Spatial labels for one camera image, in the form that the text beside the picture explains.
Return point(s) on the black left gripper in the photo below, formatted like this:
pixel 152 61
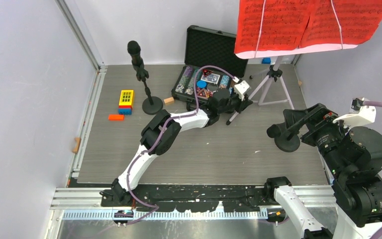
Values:
pixel 242 104

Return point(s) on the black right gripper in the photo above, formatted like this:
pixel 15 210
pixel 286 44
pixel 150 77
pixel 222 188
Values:
pixel 294 117

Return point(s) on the black microphone plain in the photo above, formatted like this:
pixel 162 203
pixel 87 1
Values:
pixel 275 130

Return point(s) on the black round-base mic stand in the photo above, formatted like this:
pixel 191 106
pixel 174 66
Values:
pixel 152 104
pixel 287 142

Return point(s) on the lilac tripod music stand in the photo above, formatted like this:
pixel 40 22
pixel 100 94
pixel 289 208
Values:
pixel 273 73

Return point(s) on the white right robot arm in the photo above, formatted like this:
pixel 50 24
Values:
pixel 353 154

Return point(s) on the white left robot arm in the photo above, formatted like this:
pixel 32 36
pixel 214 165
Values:
pixel 161 132

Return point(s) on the silver dealer button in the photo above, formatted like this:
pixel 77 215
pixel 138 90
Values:
pixel 212 87

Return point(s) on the red triangle token lower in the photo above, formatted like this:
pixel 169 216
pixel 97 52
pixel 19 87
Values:
pixel 204 94

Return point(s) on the blue playing card deck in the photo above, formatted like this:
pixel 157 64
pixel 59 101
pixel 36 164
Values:
pixel 211 78

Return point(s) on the blue round chip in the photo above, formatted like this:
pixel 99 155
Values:
pixel 201 84

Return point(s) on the black poker chip case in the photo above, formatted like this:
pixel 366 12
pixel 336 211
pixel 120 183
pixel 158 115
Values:
pixel 212 50

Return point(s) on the small wooden block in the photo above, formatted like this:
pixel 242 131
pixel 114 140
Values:
pixel 169 101

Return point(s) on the small blue block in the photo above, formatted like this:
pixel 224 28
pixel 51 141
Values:
pixel 266 60

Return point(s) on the yellow grid toy brick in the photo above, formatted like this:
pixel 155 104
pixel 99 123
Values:
pixel 126 98

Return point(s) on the blue toy brick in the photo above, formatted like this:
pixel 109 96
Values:
pixel 124 111

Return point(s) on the red toy brick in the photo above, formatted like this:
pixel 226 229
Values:
pixel 125 107

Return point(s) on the red sheet music left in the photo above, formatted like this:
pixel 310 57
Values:
pixel 270 25

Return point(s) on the red sheet music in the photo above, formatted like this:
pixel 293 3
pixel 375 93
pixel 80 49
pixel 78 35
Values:
pixel 342 22
pixel 270 25

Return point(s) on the orange flat toy brick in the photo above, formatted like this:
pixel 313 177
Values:
pixel 116 117

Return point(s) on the red sheet music right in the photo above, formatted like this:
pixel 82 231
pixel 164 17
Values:
pixel 342 22

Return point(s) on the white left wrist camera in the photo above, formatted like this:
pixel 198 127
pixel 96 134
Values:
pixel 241 87

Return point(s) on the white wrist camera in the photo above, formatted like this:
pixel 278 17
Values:
pixel 241 87
pixel 359 115

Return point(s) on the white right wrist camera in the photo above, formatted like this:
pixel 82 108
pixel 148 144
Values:
pixel 359 115

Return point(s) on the wooden block on rail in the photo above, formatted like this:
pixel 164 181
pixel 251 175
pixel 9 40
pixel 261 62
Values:
pixel 77 145

